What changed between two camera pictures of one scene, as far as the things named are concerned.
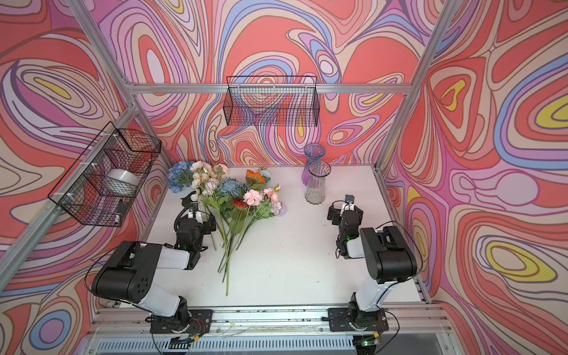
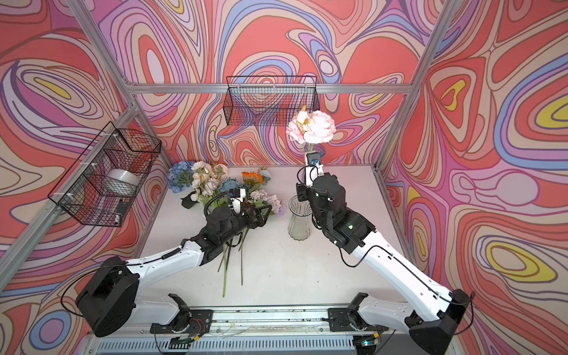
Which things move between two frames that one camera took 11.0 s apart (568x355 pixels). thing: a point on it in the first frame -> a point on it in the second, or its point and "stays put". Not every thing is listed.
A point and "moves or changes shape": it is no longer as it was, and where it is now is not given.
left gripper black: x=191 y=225 -> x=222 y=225
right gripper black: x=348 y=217 -> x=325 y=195
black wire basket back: x=271 y=100 stays put
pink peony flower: x=252 y=198 -> x=313 y=127
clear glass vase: x=315 y=190 moves or changes shape
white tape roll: x=121 y=181 stays put
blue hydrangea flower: x=180 y=176 stays put
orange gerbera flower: x=252 y=177 moves or changes shape
